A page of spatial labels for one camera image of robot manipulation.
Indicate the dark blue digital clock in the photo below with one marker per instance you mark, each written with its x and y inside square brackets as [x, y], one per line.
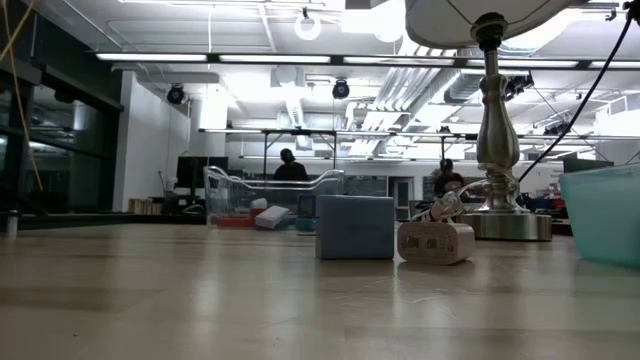
[301, 206]

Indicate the teal digital clock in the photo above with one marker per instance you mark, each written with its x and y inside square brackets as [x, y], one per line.
[305, 224]

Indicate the light blue cube charger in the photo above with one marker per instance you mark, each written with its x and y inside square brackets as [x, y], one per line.
[355, 227]

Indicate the white power adapter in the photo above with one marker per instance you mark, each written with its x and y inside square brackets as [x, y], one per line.
[272, 216]

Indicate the red digital clock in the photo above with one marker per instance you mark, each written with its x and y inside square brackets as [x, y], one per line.
[235, 222]

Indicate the pink wall charger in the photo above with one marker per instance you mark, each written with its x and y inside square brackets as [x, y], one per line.
[435, 243]

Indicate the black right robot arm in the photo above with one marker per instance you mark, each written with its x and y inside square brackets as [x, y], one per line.
[632, 6]

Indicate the clear plastic bin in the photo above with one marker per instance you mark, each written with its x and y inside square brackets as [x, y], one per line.
[225, 195]

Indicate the black computer monitor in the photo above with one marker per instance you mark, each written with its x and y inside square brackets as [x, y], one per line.
[192, 172]
[585, 165]

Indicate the round pendant light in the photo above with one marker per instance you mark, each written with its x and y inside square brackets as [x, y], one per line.
[307, 28]

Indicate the silver table lamp white shade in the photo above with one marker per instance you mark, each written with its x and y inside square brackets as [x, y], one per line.
[495, 140]

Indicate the wooden boxes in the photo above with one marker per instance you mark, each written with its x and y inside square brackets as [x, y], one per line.
[142, 205]

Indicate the black ceiling spotlight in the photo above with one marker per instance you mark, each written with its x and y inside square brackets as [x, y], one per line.
[517, 84]

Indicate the translucent teal plastic tray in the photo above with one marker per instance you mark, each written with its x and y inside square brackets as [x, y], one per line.
[610, 215]

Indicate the small white cylinder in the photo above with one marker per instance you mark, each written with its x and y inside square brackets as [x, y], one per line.
[11, 222]

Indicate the black dome camera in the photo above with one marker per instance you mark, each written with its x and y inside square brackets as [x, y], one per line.
[341, 89]
[175, 94]

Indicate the silver ceiling duct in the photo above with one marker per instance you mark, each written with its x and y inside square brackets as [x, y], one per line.
[460, 87]

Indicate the black metal table frame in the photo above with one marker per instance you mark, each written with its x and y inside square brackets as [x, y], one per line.
[100, 218]

